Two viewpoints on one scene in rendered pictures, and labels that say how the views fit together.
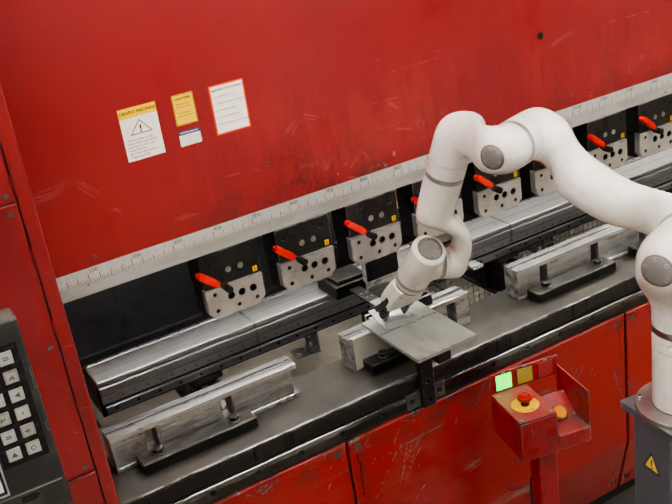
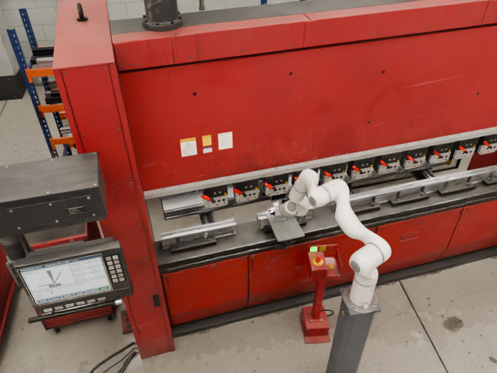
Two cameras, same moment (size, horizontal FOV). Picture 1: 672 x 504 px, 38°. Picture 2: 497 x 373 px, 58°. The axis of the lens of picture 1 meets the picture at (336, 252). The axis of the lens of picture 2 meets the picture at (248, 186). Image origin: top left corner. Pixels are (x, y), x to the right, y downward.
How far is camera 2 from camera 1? 99 cm
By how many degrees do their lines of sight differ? 19
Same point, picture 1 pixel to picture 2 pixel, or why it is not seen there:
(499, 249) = not seen: hidden behind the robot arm
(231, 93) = (226, 136)
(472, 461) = (297, 266)
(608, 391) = not seen: hidden behind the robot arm
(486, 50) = (342, 126)
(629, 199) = (357, 233)
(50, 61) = (157, 122)
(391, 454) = (265, 261)
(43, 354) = (137, 226)
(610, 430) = not seen: hidden behind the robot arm
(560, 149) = (340, 202)
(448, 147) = (302, 183)
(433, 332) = (289, 228)
